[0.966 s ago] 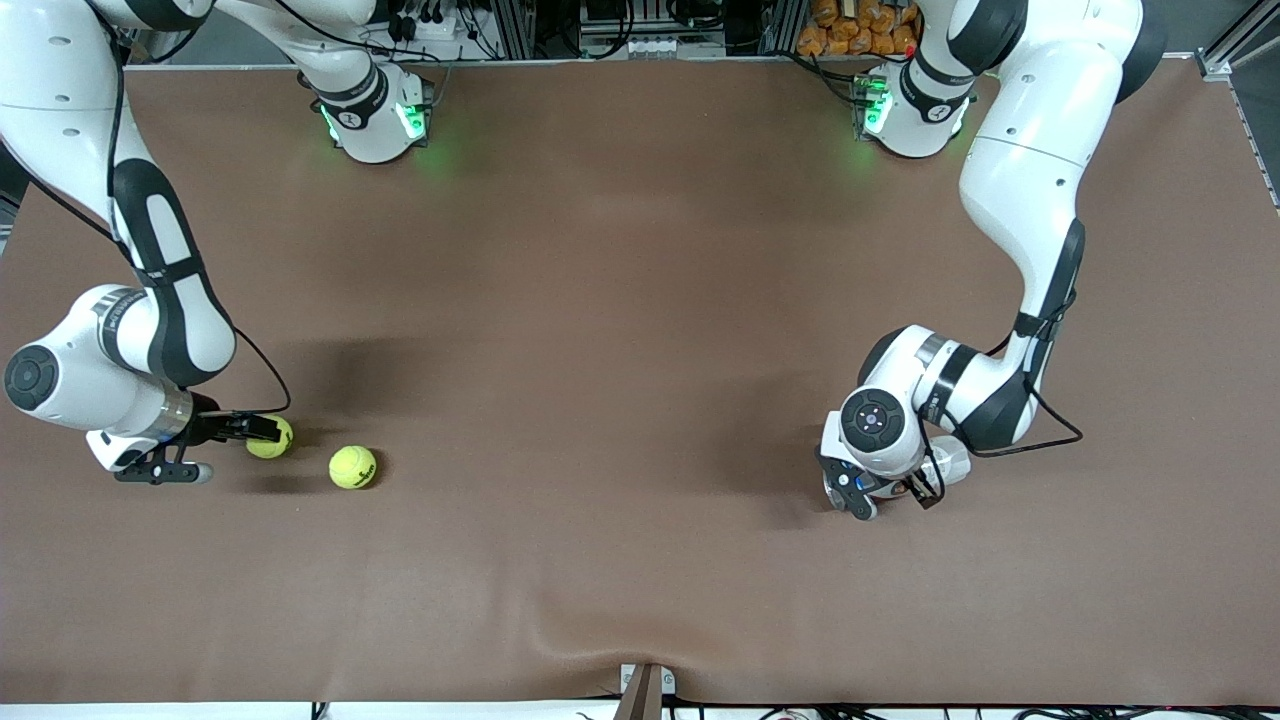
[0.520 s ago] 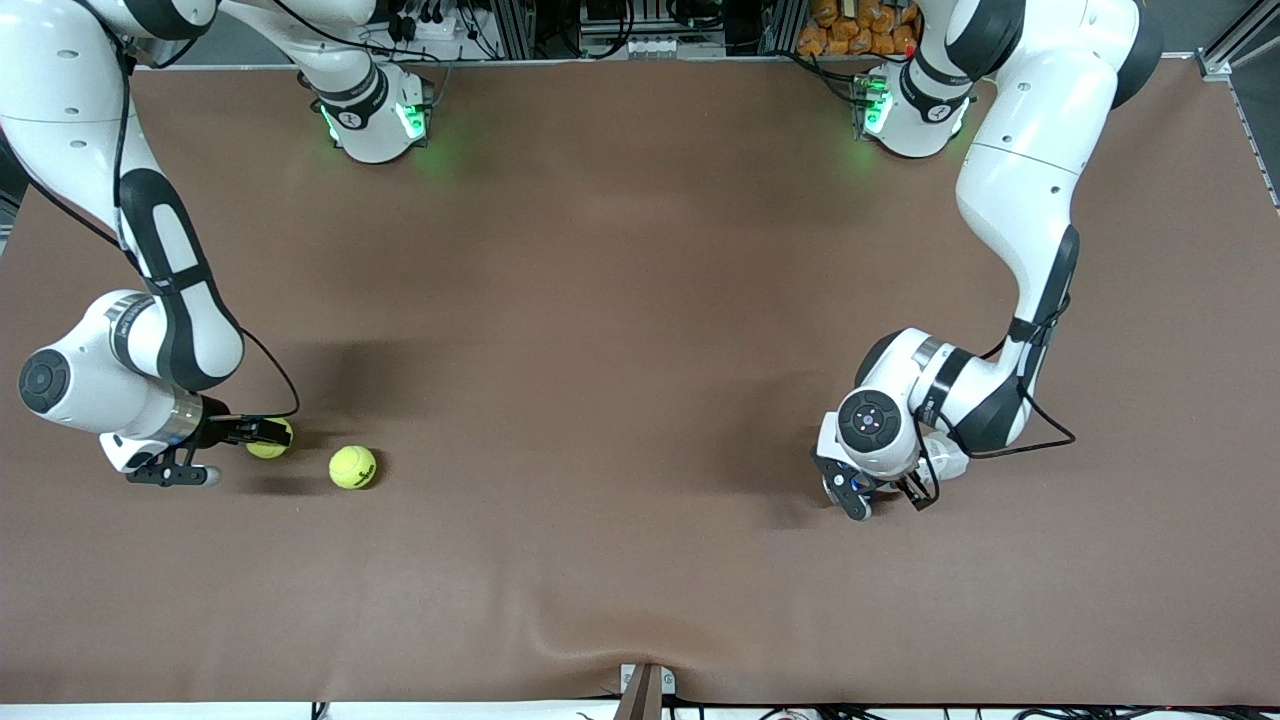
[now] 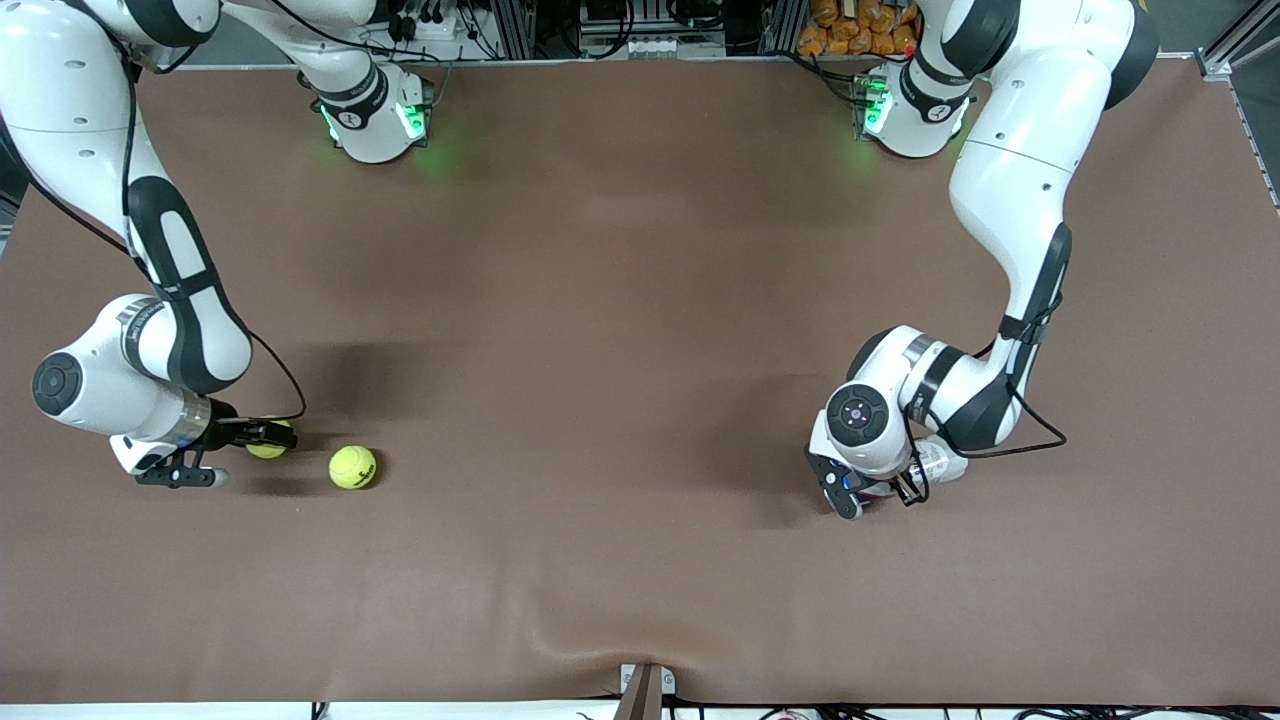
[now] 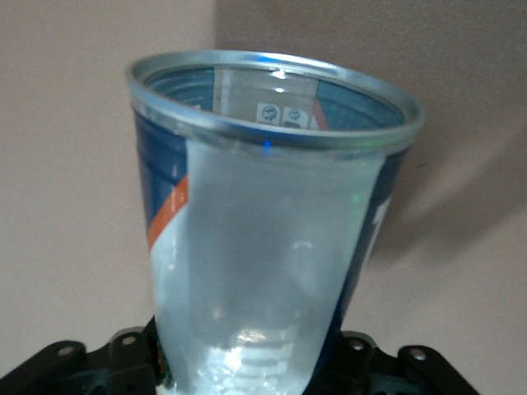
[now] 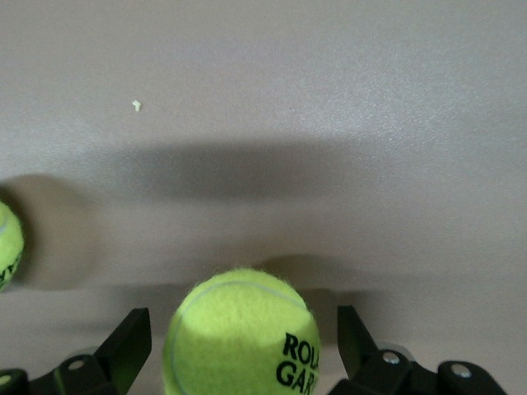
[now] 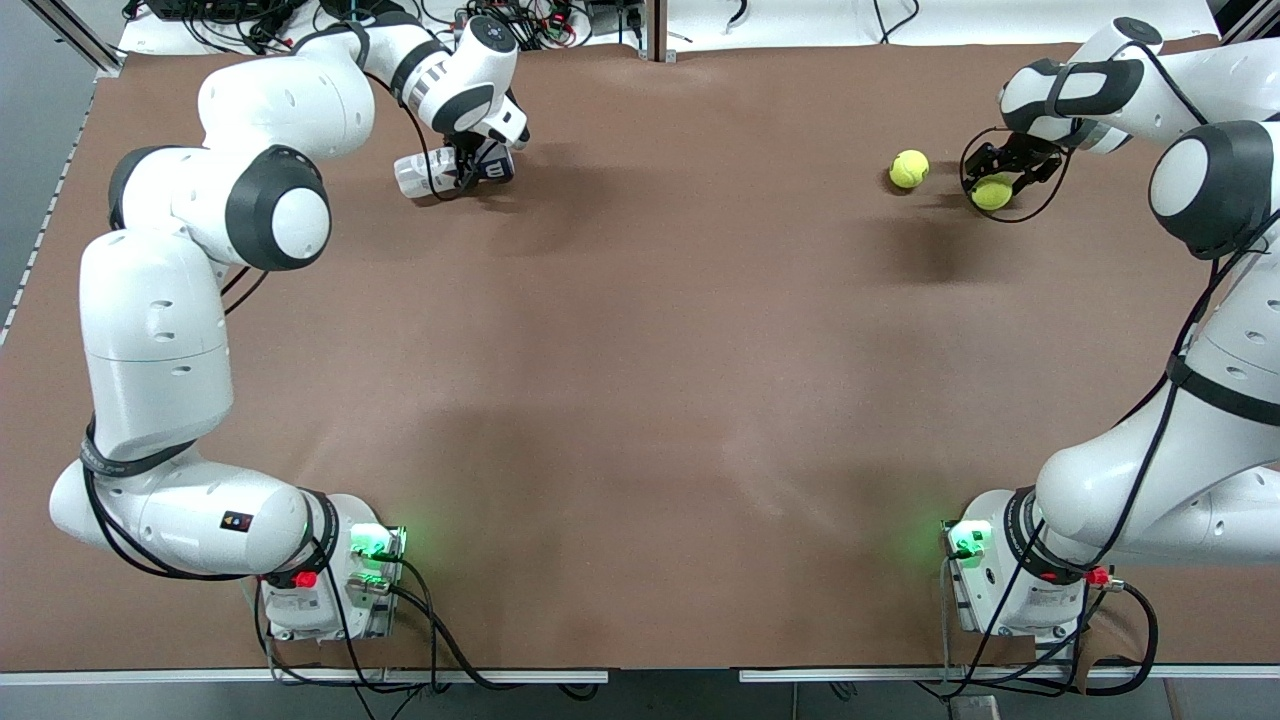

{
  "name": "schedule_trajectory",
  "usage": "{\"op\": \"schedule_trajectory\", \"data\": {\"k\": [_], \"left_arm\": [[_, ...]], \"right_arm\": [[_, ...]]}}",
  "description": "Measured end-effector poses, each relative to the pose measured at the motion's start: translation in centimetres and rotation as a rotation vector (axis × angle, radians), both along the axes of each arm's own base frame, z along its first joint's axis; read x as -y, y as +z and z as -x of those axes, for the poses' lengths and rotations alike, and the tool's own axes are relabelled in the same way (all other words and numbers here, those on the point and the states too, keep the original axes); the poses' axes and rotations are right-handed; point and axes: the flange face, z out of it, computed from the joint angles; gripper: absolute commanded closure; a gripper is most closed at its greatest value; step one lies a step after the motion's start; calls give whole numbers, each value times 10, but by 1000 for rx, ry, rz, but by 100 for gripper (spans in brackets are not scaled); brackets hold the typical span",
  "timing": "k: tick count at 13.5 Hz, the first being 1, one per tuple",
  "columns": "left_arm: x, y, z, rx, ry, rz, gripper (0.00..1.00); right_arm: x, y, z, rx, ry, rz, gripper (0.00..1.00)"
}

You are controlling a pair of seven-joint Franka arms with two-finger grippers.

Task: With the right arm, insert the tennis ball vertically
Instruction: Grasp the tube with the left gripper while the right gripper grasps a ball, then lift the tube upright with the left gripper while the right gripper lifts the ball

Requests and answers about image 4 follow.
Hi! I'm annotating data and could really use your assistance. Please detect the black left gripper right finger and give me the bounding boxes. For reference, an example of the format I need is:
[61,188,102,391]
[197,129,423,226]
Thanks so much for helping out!
[329,331,483,395]

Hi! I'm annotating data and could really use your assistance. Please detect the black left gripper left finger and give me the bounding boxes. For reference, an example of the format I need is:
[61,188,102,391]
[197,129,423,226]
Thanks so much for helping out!
[0,318,166,395]

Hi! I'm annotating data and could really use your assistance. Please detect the brown table mat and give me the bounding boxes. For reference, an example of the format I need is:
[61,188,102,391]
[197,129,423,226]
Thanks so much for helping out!
[0,0,527,395]

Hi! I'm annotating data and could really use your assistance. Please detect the clear plastic tennis ball can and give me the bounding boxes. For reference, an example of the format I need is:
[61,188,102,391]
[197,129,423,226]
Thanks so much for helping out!
[124,49,427,395]

